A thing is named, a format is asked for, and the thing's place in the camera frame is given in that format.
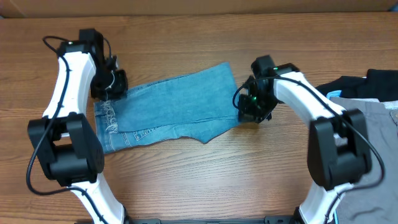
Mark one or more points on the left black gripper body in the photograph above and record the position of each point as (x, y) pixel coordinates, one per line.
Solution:
(107, 84)

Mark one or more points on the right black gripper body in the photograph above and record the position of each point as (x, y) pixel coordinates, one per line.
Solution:
(257, 104)

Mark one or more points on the light blue jeans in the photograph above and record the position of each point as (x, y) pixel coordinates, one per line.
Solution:
(197, 105)

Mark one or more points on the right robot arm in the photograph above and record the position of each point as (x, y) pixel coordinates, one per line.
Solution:
(338, 155)

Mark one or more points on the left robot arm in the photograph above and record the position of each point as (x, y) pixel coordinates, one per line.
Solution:
(68, 156)

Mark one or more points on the bright blue garment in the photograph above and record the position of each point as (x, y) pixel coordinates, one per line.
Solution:
(334, 94)

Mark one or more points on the cardboard backboard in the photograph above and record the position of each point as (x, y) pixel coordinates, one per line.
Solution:
(85, 8)

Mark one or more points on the black garment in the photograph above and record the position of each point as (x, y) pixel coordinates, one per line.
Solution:
(377, 84)

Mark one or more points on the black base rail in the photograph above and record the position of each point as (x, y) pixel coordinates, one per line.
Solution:
(211, 221)

